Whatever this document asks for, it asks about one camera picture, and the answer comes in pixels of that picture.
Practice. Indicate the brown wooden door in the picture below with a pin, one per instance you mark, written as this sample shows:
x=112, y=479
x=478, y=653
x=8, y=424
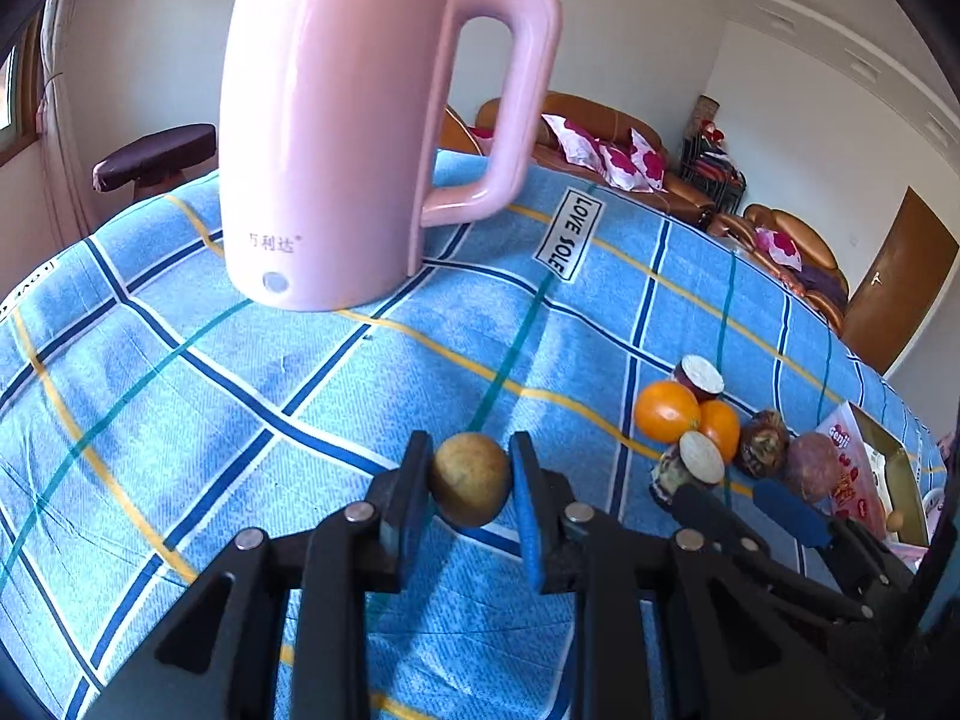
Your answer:
x=900, y=285

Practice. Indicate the long brown leather sofa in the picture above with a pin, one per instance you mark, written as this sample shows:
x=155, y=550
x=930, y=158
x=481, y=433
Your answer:
x=675, y=187

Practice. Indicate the tall patterned vase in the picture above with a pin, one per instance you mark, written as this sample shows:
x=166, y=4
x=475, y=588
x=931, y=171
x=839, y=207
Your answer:
x=705, y=112

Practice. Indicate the round purple passion fruit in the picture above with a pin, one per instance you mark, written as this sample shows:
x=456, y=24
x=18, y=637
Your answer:
x=814, y=465

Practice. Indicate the wooden framed window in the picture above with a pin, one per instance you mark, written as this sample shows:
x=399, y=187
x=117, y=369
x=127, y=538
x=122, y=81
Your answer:
x=19, y=105

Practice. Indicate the short brown leather sofa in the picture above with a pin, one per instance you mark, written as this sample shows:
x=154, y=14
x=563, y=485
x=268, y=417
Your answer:
x=810, y=244

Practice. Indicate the dark brown cushioned stool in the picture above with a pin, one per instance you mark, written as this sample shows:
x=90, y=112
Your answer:
x=150, y=157

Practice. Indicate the smooth orange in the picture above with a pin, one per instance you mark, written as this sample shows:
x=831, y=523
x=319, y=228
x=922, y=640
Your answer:
x=721, y=429
x=666, y=410

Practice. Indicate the pink electric kettle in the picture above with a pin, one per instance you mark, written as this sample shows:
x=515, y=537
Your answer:
x=337, y=135

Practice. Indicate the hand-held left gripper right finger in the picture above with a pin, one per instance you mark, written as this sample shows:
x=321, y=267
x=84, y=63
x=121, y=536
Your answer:
x=531, y=525

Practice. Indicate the stacked dark chairs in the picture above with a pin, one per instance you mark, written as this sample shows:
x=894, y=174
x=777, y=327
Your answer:
x=712, y=172

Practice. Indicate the metal tin box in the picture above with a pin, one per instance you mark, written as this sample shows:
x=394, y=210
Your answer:
x=862, y=465

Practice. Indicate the dark purple cloth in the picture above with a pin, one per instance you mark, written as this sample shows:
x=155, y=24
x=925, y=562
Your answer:
x=821, y=281

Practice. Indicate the floral pink white pillow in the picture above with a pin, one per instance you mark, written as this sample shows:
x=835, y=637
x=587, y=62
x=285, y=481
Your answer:
x=574, y=139
x=637, y=161
x=778, y=247

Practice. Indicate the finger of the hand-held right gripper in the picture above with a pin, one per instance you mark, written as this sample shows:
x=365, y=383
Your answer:
x=705, y=510
x=791, y=514

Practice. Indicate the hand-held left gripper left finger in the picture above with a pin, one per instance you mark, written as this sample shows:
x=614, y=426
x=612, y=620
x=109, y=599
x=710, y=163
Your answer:
x=409, y=510

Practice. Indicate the brown kiwi fruit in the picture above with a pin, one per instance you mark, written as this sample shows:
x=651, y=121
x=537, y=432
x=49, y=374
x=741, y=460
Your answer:
x=471, y=480

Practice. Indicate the brown leather armchair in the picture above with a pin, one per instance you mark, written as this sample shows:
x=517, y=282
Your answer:
x=454, y=131

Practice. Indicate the blue plaid tablecloth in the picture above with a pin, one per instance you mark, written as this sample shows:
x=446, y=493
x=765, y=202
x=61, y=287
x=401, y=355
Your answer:
x=225, y=405

